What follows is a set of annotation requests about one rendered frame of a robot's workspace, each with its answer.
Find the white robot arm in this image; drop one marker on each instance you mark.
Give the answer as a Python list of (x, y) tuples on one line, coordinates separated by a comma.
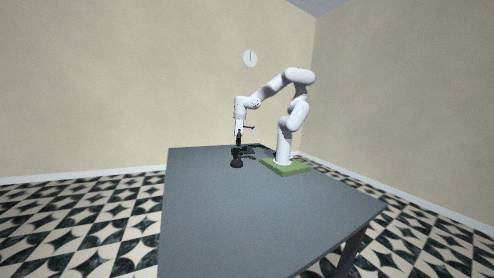
[(286, 124)]

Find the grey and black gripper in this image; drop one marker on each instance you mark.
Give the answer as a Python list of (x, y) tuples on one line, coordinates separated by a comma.
[(239, 123)]

